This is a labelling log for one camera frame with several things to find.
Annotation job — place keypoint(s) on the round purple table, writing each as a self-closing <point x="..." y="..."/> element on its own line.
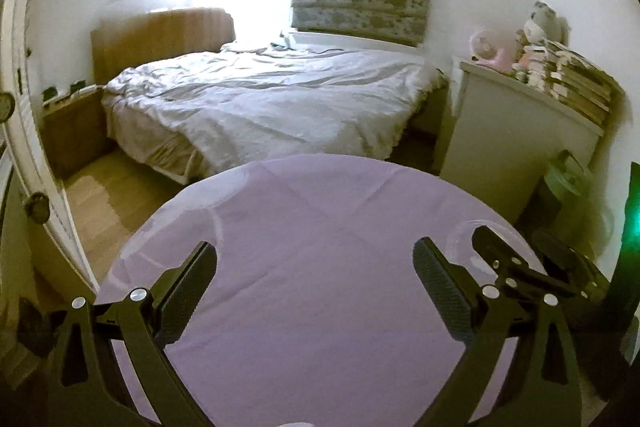
<point x="310" y="257"/>

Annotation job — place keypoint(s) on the grey plush toy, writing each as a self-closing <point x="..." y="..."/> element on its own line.
<point x="542" y="19"/>

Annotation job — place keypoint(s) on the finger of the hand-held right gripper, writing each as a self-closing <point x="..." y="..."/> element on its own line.
<point x="525" y="282"/>
<point x="500" y="249"/>

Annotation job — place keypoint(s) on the stack of books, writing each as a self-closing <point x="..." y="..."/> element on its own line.
<point x="580" y="92"/>

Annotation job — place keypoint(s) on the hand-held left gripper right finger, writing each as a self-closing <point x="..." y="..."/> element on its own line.
<point x="445" y="292"/>

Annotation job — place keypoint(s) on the bed with white duvet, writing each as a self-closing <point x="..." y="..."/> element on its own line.
<point x="260" y="102"/>

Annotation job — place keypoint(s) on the wooden nightstand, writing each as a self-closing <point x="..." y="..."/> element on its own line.
<point x="75" y="132"/>

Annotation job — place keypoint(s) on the white cabinet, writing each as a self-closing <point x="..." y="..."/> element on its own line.
<point x="515" y="142"/>

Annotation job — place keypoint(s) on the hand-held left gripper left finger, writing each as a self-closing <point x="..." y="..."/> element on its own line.
<point x="187" y="292"/>

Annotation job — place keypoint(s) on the small dark green item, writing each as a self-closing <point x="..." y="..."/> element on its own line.
<point x="50" y="93"/>
<point x="77" y="86"/>

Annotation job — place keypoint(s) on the tan padded headboard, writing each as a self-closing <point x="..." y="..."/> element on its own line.
<point x="160" y="37"/>

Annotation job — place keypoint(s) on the small pink toy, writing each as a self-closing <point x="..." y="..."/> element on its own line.
<point x="524" y="62"/>

